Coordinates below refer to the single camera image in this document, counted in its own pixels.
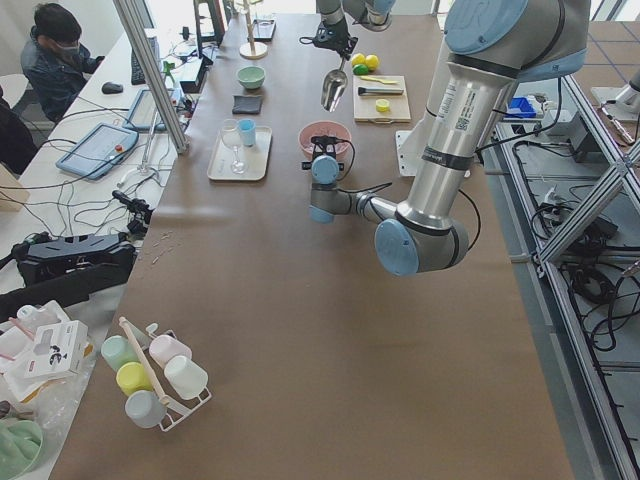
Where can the clear wine glass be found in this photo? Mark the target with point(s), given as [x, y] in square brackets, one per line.
[231, 139]

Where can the aluminium frame post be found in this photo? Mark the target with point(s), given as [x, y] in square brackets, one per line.
[131, 21]

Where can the blue teach pendant near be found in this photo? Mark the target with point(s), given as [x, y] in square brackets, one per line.
[101, 150]

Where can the lower yellow lemon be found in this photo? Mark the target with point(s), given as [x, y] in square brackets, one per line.
[358, 59]

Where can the blue teach pendant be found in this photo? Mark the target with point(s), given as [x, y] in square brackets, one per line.
[143, 113]
[101, 150]

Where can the steel muddler black tip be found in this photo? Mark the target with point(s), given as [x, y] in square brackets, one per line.
[370, 91]

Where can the white cup in rack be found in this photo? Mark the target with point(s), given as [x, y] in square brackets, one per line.
[186, 377]

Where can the grey folded cloth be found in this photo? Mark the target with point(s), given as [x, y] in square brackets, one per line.
[247, 104]

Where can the pink bowl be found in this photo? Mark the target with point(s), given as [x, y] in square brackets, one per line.
[320, 128]

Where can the pink cup in rack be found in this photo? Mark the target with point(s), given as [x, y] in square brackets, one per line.
[165, 347]

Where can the grey cup in rack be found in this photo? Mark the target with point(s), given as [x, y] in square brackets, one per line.
[145, 409]

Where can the blue teach pendant far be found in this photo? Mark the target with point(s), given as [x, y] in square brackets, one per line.
[143, 113]

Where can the green bowl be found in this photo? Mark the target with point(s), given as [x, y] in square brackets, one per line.
[251, 77]

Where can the wooden mug tree stand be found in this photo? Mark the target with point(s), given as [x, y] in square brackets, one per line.
[251, 49]

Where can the seated person with mask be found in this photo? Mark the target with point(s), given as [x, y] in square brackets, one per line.
[54, 61]

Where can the black framed tray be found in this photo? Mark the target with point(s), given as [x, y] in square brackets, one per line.
[263, 30]

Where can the yellow plastic knife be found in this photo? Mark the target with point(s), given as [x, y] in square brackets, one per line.
[378, 80]

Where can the yellow cup in rack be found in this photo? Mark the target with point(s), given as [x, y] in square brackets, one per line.
[132, 377]

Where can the white product box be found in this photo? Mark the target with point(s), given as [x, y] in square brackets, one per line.
[58, 351]

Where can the yellow lemon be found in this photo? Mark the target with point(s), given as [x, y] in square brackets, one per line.
[371, 62]
[358, 59]

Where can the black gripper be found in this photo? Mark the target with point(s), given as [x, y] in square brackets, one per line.
[325, 145]
[336, 33]

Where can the metal ice scoop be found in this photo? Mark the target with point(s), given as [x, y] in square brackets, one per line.
[334, 85]

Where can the half lemon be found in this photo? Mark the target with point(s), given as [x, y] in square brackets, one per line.
[382, 105]

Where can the bamboo cutting board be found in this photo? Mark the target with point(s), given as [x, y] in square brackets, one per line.
[364, 106]

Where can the black computer mouse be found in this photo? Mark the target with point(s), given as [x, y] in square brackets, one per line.
[110, 88]

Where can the blue cup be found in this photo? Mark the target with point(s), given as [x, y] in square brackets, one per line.
[247, 131]

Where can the white wire cup rack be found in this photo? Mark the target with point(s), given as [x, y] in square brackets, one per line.
[178, 409]

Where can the upper yellow lemon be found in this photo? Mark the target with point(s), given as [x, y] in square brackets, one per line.
[371, 62]

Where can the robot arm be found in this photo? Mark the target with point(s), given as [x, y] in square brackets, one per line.
[374, 15]
[488, 49]

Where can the green lime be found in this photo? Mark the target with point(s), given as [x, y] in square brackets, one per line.
[360, 69]

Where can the black keyboard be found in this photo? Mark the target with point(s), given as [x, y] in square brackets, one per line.
[137, 76]

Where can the green cup in rack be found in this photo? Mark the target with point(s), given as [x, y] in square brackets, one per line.
[116, 351]

